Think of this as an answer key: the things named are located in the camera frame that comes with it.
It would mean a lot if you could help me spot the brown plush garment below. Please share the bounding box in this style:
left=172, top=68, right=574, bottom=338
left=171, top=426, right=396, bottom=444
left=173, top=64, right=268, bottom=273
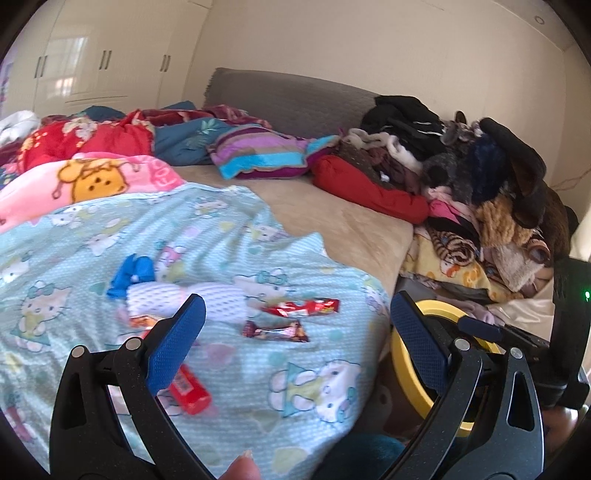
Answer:
left=531, top=185, right=580, bottom=259

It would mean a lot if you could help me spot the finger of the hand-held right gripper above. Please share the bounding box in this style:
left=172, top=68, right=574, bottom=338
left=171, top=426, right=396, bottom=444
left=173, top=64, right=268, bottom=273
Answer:
left=457, top=314, right=506, bottom=343

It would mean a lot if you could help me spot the dark dotted cloth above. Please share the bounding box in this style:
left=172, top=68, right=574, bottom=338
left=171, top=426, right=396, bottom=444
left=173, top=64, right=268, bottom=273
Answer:
left=339, top=141, right=393, bottom=183

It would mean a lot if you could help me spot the light blue cat-print blanket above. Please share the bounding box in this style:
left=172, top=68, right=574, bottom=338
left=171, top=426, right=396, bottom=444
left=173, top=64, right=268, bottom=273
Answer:
left=0, top=185, right=393, bottom=480

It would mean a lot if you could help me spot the person's left hand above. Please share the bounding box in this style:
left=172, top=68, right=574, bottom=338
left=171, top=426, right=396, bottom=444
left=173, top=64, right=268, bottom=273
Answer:
left=218, top=450, right=263, bottom=480

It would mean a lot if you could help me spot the black fleece garment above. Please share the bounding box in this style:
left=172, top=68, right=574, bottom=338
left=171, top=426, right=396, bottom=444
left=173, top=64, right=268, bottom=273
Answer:
left=480, top=117, right=548, bottom=229

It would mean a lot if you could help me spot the grey headboard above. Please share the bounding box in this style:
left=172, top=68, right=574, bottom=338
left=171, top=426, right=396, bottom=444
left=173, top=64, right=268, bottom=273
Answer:
left=203, top=68, right=382, bottom=139

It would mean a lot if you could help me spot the red rectangular packet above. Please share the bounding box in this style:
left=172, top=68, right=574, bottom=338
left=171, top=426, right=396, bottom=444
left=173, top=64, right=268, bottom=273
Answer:
left=168, top=364, right=214, bottom=416

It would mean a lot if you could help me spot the yellow cartoon blanket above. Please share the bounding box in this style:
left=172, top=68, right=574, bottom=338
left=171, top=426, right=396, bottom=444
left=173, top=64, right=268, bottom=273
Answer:
left=402, top=231, right=513, bottom=302

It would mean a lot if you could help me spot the maroon candy wrapper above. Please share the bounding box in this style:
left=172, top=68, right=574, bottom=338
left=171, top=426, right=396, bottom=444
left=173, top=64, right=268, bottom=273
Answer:
left=242, top=319, right=310, bottom=343

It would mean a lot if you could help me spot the black bin with yellow rim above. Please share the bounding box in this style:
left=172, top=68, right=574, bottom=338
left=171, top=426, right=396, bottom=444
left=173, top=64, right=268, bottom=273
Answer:
left=390, top=300, right=506, bottom=437

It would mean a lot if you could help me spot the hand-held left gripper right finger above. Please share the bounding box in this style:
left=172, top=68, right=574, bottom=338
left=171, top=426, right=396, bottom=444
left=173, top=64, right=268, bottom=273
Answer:
left=383, top=290, right=546, bottom=480

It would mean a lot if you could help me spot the grey speckled garment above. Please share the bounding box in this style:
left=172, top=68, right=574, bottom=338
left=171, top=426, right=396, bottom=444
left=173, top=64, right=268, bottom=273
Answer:
left=422, top=152, right=472, bottom=195

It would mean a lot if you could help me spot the teal cloth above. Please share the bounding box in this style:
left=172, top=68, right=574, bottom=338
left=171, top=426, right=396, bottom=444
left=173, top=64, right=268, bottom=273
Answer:
left=321, top=433, right=409, bottom=480

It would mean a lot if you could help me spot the purple striped pillow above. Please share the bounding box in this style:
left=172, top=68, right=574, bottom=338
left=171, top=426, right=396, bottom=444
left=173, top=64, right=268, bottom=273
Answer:
left=206, top=124, right=340, bottom=181

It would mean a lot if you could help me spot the red floral quilt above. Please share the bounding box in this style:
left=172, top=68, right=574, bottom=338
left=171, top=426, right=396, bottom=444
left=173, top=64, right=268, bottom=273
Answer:
left=18, top=115, right=155, bottom=174

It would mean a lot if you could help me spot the red candy wrapper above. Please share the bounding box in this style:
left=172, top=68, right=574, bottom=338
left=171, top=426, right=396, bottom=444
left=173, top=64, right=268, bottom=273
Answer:
left=259, top=298, right=341, bottom=319

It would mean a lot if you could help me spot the white cloth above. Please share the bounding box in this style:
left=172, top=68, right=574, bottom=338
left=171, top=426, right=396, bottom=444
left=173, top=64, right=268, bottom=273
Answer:
left=0, top=111, right=42, bottom=146

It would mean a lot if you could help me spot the blue leaf-print quilt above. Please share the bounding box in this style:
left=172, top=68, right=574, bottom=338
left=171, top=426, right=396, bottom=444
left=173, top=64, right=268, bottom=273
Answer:
left=152, top=102, right=232, bottom=167

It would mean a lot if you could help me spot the lavender sweater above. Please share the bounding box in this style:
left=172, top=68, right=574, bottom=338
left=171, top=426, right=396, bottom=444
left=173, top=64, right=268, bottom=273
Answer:
left=462, top=302, right=503, bottom=325

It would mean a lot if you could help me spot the tiger-striped cloth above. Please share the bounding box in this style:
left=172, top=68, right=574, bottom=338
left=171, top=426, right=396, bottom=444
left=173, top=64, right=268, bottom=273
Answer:
left=431, top=228, right=481, bottom=266

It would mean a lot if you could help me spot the beige bed sheet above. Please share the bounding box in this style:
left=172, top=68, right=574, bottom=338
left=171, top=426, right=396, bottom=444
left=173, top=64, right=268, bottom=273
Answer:
left=173, top=164, right=414, bottom=296

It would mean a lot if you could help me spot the red bolster pillow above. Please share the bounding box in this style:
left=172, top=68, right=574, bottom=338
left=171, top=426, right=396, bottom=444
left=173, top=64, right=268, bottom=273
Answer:
left=310, top=154, right=430, bottom=225

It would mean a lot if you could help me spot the mustard knit garment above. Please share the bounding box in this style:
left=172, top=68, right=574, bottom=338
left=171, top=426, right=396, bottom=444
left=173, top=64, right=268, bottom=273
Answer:
left=475, top=196, right=536, bottom=247

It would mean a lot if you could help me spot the navy fuzzy garment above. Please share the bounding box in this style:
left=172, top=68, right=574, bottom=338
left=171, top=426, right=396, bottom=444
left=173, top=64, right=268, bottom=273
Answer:
left=466, top=136, right=511, bottom=195

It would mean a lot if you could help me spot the cream wardrobe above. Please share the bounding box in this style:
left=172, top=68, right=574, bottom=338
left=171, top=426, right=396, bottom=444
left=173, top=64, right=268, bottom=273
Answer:
left=7, top=0, right=213, bottom=116

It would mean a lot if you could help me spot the pink bear-print blanket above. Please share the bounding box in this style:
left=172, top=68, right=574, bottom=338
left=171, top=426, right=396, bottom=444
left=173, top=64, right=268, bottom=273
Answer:
left=0, top=154, right=185, bottom=234

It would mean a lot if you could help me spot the magenta garment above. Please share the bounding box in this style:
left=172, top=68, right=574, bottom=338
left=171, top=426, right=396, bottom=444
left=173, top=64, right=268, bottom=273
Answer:
left=429, top=198, right=468, bottom=223

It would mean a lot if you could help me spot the black jacket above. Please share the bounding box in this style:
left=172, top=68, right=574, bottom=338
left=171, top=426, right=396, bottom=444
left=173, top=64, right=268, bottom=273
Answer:
left=360, top=95, right=451, bottom=160

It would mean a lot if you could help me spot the cream satin cloth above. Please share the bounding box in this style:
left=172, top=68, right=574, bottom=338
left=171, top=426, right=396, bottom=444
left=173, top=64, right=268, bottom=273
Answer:
left=522, top=277, right=560, bottom=325

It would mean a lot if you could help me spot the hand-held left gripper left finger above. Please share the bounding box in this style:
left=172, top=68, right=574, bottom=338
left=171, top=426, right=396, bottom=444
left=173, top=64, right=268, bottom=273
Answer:
left=49, top=292, right=218, bottom=480

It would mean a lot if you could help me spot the white fleece garment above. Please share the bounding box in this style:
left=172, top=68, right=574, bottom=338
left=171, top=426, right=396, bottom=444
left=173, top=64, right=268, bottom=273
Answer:
left=489, top=240, right=552, bottom=292

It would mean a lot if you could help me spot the white foam fruit net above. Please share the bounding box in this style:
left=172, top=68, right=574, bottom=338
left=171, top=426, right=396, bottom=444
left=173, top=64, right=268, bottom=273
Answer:
left=187, top=281, right=246, bottom=324
left=126, top=284, right=188, bottom=319

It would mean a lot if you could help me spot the maroon floral blanket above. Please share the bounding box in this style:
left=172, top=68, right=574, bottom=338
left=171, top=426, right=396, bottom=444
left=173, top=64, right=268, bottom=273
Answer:
left=139, top=104, right=273, bottom=130

